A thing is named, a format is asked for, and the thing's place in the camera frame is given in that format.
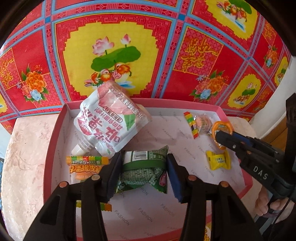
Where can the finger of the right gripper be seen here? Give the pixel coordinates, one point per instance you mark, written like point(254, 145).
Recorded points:
point(231, 143)
point(247, 140)

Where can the orange jelly cup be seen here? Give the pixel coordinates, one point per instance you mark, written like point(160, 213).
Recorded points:
point(221, 126)

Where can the yellow candy packet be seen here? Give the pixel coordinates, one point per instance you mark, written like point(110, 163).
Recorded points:
point(217, 161)

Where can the rainbow striped candy packet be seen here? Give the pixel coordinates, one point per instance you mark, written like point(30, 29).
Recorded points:
point(199, 124)

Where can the orange burger gummy packet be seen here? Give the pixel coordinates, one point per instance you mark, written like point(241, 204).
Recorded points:
point(83, 167)

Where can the green snack packet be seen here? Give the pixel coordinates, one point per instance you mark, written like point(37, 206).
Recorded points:
point(144, 167)

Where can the peach jelly drink pouch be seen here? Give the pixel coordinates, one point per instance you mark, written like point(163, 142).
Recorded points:
point(108, 120)

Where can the right hand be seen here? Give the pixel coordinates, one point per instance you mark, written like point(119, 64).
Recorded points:
point(262, 206)

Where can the pink shallow cardboard box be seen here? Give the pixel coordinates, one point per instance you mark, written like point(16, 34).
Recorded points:
point(148, 209)

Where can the red floral wall covering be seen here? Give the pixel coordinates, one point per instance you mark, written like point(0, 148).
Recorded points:
point(224, 53)

